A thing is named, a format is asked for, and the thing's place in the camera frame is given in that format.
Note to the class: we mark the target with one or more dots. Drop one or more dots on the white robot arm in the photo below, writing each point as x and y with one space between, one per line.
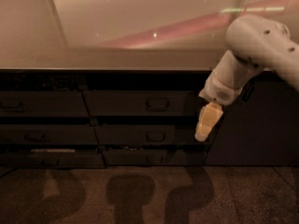
254 43

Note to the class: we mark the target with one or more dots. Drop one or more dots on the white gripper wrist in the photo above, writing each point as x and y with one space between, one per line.
220 90

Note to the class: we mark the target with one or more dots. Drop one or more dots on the dark drawer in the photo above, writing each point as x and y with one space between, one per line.
47 135
42 104
141 103
154 157
146 135
82 158

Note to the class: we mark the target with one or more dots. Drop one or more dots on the pale flat item in drawer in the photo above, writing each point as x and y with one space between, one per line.
52 150

